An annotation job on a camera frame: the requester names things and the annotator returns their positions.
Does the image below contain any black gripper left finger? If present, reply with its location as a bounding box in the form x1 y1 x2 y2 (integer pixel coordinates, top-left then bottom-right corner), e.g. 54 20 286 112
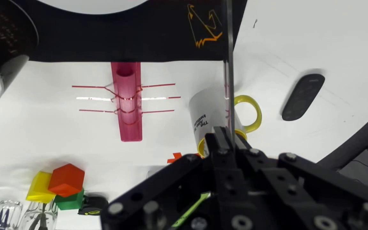
99 126 237 230

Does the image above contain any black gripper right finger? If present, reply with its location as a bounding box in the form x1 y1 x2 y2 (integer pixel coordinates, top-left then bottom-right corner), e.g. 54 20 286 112
233 132 368 230

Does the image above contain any white and yellow mug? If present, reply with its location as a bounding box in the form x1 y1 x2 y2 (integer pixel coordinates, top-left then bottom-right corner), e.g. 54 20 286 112
187 86 264 157

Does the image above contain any dark grey mug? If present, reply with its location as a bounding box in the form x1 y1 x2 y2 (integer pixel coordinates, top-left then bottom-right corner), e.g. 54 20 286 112
0 0 40 109

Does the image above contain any black oval remote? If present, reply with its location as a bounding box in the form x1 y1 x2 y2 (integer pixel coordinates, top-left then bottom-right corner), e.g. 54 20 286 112
279 72 327 122

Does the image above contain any black placemat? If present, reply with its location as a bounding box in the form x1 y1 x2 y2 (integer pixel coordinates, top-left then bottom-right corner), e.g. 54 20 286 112
3 0 249 63

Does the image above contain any black tape measure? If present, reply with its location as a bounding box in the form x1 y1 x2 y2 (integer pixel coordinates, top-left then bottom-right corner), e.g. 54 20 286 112
77 194 109 216

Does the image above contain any red hexagonal block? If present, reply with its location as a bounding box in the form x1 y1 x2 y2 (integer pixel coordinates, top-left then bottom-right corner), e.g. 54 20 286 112
47 162 86 198

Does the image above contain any green block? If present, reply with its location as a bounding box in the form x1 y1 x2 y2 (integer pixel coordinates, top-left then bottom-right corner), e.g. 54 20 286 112
53 189 86 210

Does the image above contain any yellow block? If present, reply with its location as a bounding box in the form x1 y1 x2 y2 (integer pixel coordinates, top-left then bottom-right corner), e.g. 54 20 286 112
24 170 57 203

